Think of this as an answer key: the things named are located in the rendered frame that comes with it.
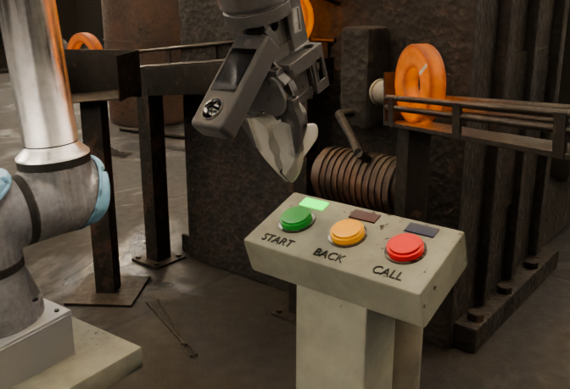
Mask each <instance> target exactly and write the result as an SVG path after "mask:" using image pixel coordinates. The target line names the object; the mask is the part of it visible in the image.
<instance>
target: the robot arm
mask: <svg viewBox="0 0 570 389"><path fill-rule="evenodd" d="M217 1H218V4H219V7H220V9H221V10H222V11H223V16H224V20H225V22H226V26H227V27H228V28H230V29H234V30H243V35H237V37H236V39H235V41H234V43H233V44H232V47H231V48H230V50H229V52H228V54H227V56H226V58H225V60H224V61H223V63H222V65H221V67H220V69H219V71H218V73H217V74H216V76H215V78H214V80H213V82H212V84H211V86H210V88H209V90H208V91H207V93H206V95H205V97H204V99H203V101H202V102H201V104H200V106H199V108H198V111H197V112H196V114H195V115H194V117H193V120H192V125H193V127H194V128H195V129H197V130H198V131H199V132H200V133H201V134H203V135H205V136H213V137H219V138H223V139H228V140H231V139H233V138H234V137H235V136H236V134H237V133H238V130H239V128H240V126H241V125H242V126H243V128H244V130H245V131H246V133H247V135H248V136H249V139H250V140H251V142H252V143H253V144H254V146H255V147H257V148H258V150H259V151H260V153H261V155H262V156H263V157H264V159H265V160H266V161H267V162H268V163H269V165H270V166H271V167H272V168H273V169H274V170H275V171H276V172H277V173H278V174H279V175H280V176H281V177H282V178H283V179H284V180H285V181H289V182H294V181H295V180H296V179H297V177H298V176H299V173H300V171H301V169H302V164H303V162H304V156H305V155H306V154H307V153H308V151H309V150H310V148H311V147H312V145H313V144H314V142H315V141H316V139H317V137H318V128H317V125H316V124H314V123H312V124H307V113H306V110H305V108H304V107H303V105H302V104H301V102H304V101H306V100H307V99H308V98H309V97H311V96H312V95H313V94H314V93H313V92H316V94H319V93H320V92H322V91H323V90H324V89H325V88H326V87H328V86H329V81H328V77H327V69H326V65H325V59H324V55H323V51H322V46H321V43H319V42H309V40H308V36H307V32H306V28H305V20H304V16H303V11H302V8H301V3H300V0H217ZM0 27H1V32H2V37H3V45H4V50H5V54H6V59H7V64H8V72H9V77H10V81H11V87H12V91H13V95H14V104H15V108H16V114H17V118H18V122H19V128H20V135H21V141H22V145H23V148H22V150H21V151H20V153H19V154H18V155H17V156H16V158H15V163H16V168H17V173H15V174H12V175H10V174H9V173H8V171H7V170H5V169H1V168H0V339H2V338H4V337H7V336H12V335H13V334H16V333H18V332H20V331H22V330H24V329H26V328H28V327H29V326H31V325H33V324H34V323H35V322H36V321H37V320H38V319H39V318H40V317H41V316H42V314H43V312H44V309H45V306H44V301H43V295H42V292H41V290H40V288H39V287H38V285H37V284H36V282H35V280H34V279H33V277H32V275H31V273H30V271H29V270H28V269H27V267H26V265H25V259H24V253H23V247H26V246H29V245H31V244H34V243H37V242H41V241H45V240H47V239H50V238H53V237H56V236H60V235H63V234H65V233H68V232H71V231H78V230H81V229H83V228H85V227H86V226H88V225H91V224H93V223H96V222H98V221H99V220H101V219H102V218H103V216H104V214H105V213H106V212H107V210H108V207H109V201H110V183H109V176H108V173H107V172H106V171H104V169H105V167H104V165H103V163H102V162H101V160H100V159H99V158H97V157H95V156H93V155H91V154H90V148H89V147H88V146H86V145H85V144H83V143H82V142H80V140H79V139H78V134H77V129H76V123H75V114H74V109H73V103H72V97H71V92H70V83H69V77H68V71H67V66H66V61H65V56H64V46H63V40H62V35H61V30H60V24H59V14H58V9H57V3H56V0H0ZM310 47H311V48H310ZM318 58H320V60H321V67H322V72H323V76H324V78H322V79H321V80H320V78H319V75H318V70H317V66H316V60H317V59H318Z"/></svg>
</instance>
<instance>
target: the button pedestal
mask: <svg viewBox="0 0 570 389"><path fill-rule="evenodd" d="M306 197H308V198H312V199H315V200H319V201H323V202H327V203H329V204H328V205H327V206H326V207H325V208H324V209H323V210H322V211H321V210H318V209H314V208H308V207H305V206H301V205H299V204H300V203H301V202H302V201H303V200H304V199H305V198H306ZM298 206H300V207H305V208H308V209H309V210H310V211H311V214H312V221H311V222H310V224H309V225H307V226H306V227H305V228H303V229H300V230H296V231H289V230H286V229H284V228H282V226H281V223H280V216H281V215H282V213H283V212H284V211H286V210H287V209H289V208H292V207H298ZM355 209H359V210H362V211H366V212H369V213H374V214H380V215H381V217H380V218H379V219H378V220H377V221H376V222H375V224H373V223H370V222H366V221H363V220H358V221H360V222H361V223H362V224H363V225H364V229H365V235H364V236H363V237H362V238H361V239H360V240H359V241H358V242H356V243H353V244H349V245H340V244H337V243H335V242H333V241H332V239H331V236H330V230H331V228H332V227H333V225H335V224H336V223H337V222H339V221H340V220H346V219H352V218H349V215H350V214H351V213H352V212H353V211H354V210H355ZM353 220H357V219H353ZM410 222H412V223H416V224H420V225H426V226H430V227H433V228H438V229H439V231H438V233H437V234H436V235H435V237H434V238H431V237H427V236H421V235H417V234H414V233H410V232H407V231H404V229H405V228H406V226H408V224H410ZM403 233H410V234H413V235H416V236H419V237H421V239H422V240H423V244H424V251H423V253H422V255H421V256H420V257H419V258H416V259H414V260H411V261H405V262H402V261H397V260H394V259H392V258H390V257H389V255H388V253H387V247H386V246H387V243H388V241H389V240H390V239H391V238H392V237H394V236H397V235H398V234H403ZM244 244H245V247H246V250H247V253H248V256H249V260H250V263H251V266H252V268H253V270H256V271H259V272H261V273H264V274H267V275H271V276H274V277H276V278H279V279H281V280H284V281H288V282H291V283H293V284H296V285H297V313H296V389H392V379H393V362H394V330H395V319H397V320H402V321H404V322H407V323H410V324H413V325H417V326H419V327H421V328H424V327H426V326H427V324H428V322H429V321H430V319H431V318H432V317H433V315H434V314H435V312H436V311H437V309H438V308H439V306H440V304H441V303H442V302H443V301H444V299H445V298H446V296H447V295H448V293H449V292H450V290H451V288H452V287H453V285H454V284H455V283H456V281H457V280H458V278H459V277H460V275H461V273H462V272H463V270H464V269H465V268H466V266H467V250H466V240H465V233H464V232H463V231H457V230H453V229H450V228H446V227H442V226H438V225H431V224H428V223H424V222H421V221H416V220H410V219H406V218H402V217H399V216H395V215H391V214H385V213H381V212H377V211H373V210H370V209H365V208H359V207H356V206H351V205H348V204H344V203H337V202H334V201H330V200H326V199H322V198H318V197H312V196H308V195H305V194H300V193H297V192H295V193H293V194H292V195H291V196H290V197H289V198H288V199H287V200H286V201H285V202H283V203H282V204H281V205H280V206H279V207H278V208H277V209H276V210H275V211H274V212H273V213H272V214H270V215H269V216H268V217H267V218H266V219H265V220H264V221H263V222H262V223H261V224H260V225H259V226H258V227H256V228H255V229H254V230H253V231H252V232H251V233H250V234H249V235H248V236H247V237H246V238H245V239H244Z"/></svg>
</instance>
